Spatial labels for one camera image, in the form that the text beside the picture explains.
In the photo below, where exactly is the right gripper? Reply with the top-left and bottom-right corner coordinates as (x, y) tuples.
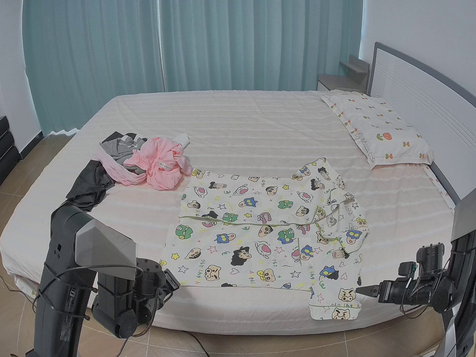
(378, 279), (410, 305)

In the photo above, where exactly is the white printed pyjama top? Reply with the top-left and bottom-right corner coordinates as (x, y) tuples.
(165, 157), (370, 321)

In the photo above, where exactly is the bed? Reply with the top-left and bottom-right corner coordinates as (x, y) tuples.
(0, 42), (476, 335)

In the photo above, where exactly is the pile of clothes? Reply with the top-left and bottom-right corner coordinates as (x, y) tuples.
(66, 132), (193, 212)

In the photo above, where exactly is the white printed pillow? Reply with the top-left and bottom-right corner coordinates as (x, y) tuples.
(321, 89), (434, 170)

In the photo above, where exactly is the grey bedside table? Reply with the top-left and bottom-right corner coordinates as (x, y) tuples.
(317, 54), (370, 93)

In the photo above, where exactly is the blue-green curtain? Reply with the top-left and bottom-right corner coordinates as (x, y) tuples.
(158, 0), (367, 92)
(22, 0), (164, 135)

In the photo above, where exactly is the black cable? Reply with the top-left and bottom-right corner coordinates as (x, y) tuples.
(182, 331), (209, 357)

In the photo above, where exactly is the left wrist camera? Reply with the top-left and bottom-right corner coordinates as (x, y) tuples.
(162, 269), (181, 294)

